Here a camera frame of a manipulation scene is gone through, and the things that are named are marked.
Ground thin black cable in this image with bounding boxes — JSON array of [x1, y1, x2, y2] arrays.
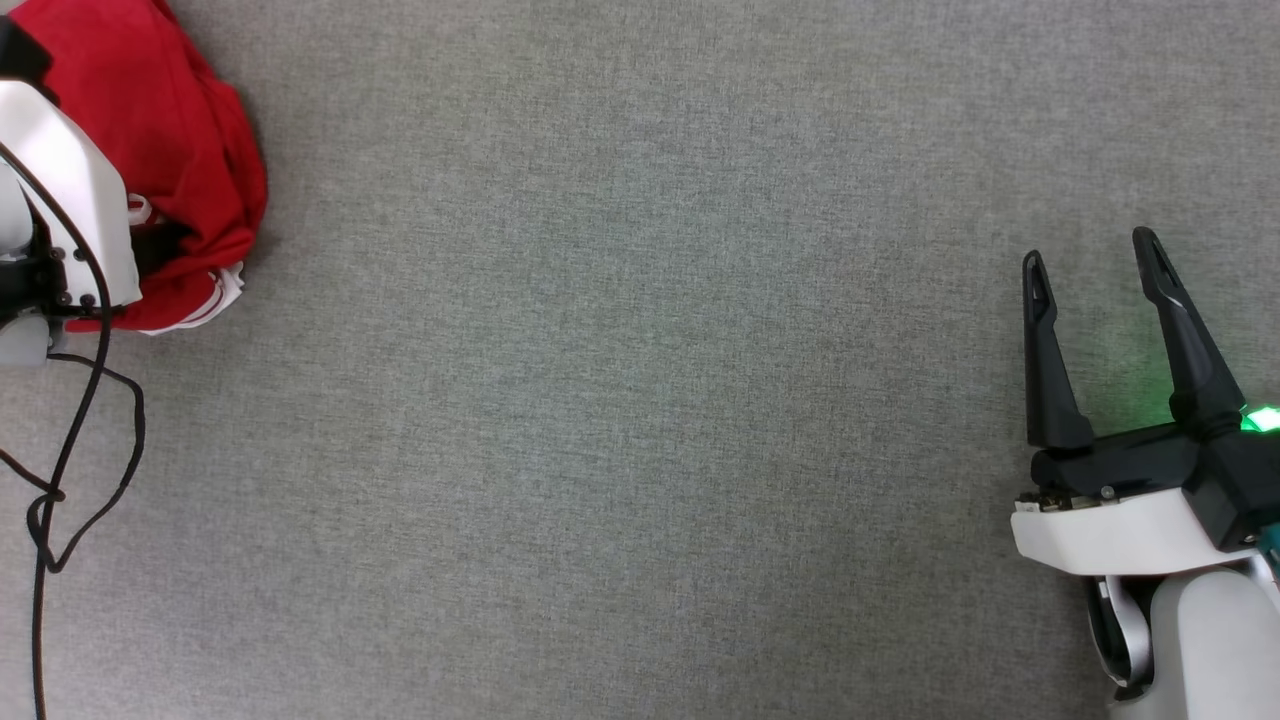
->
[[0, 140, 148, 720]]

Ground red garment with white stripes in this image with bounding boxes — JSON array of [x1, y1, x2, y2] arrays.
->
[[8, 0, 269, 336]]

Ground left gripper black and white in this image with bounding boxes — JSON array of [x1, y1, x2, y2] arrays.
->
[[0, 80, 193, 325]]

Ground grey fabric sofa seat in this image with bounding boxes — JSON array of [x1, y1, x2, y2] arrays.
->
[[0, 0, 1280, 720]]

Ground right gripper black and white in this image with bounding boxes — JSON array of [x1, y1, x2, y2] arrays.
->
[[1010, 227, 1280, 577]]

